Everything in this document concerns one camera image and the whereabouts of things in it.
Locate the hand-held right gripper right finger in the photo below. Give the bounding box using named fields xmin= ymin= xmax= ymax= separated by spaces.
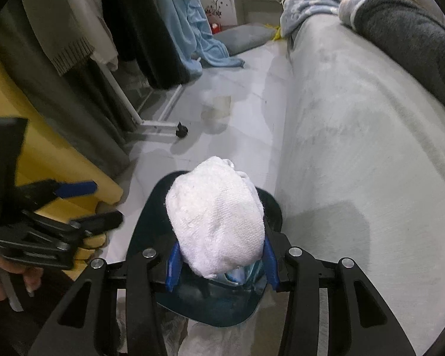
xmin=263 ymin=232 xmax=418 ymax=356

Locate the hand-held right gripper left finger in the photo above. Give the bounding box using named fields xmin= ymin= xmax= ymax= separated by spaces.
xmin=28 ymin=242 xmax=183 ymax=356

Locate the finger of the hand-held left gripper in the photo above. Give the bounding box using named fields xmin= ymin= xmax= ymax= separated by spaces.
xmin=13 ymin=180 xmax=99 ymax=208
xmin=22 ymin=209 xmax=124 ymax=241

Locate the white clothes rack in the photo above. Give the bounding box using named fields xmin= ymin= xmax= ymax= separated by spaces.
xmin=91 ymin=54 xmax=189 ymax=138

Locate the yellow foam block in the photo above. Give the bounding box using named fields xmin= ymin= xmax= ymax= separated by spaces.
xmin=0 ymin=35 xmax=124 ymax=280

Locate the grey hanging garment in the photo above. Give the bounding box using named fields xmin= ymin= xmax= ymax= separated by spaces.
xmin=0 ymin=0 xmax=138 ymax=179

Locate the teal plastic bin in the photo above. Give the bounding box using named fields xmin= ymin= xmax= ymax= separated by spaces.
xmin=126 ymin=171 xmax=284 ymax=328

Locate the yellow cord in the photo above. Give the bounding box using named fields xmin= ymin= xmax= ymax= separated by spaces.
xmin=269 ymin=22 xmax=286 ymax=42

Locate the light blue robe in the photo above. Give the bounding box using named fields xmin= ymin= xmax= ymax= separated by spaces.
xmin=150 ymin=0 xmax=245 ymax=71

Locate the white cloth wad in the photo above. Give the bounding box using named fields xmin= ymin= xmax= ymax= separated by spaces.
xmin=165 ymin=156 xmax=266 ymax=279

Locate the bed with grey sheet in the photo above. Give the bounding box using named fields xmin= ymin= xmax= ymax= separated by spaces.
xmin=271 ymin=0 xmax=445 ymax=356

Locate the white dressing table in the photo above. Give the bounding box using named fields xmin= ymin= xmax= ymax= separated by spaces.
xmin=202 ymin=0 xmax=308 ymax=30

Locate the grey floor cushion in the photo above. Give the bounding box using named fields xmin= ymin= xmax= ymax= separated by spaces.
xmin=211 ymin=24 xmax=277 ymax=54

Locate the beige knit sweater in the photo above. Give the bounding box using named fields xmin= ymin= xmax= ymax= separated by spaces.
xmin=18 ymin=0 xmax=95 ymax=77

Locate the white hanging garment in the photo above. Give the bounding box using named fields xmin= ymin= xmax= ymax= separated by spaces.
xmin=59 ymin=0 xmax=119 ymax=71

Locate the person's left hand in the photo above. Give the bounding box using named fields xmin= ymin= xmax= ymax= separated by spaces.
xmin=0 ymin=255 xmax=45 ymax=303

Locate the dark grey fleece blanket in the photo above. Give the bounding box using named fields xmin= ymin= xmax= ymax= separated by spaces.
xmin=339 ymin=0 xmax=445 ymax=115

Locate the black hanging garment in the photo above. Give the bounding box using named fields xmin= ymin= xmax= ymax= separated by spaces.
xmin=100 ymin=0 xmax=191 ymax=90

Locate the blue patterned duvet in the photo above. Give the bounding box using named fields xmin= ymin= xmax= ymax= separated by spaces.
xmin=280 ymin=0 xmax=390 ymax=39

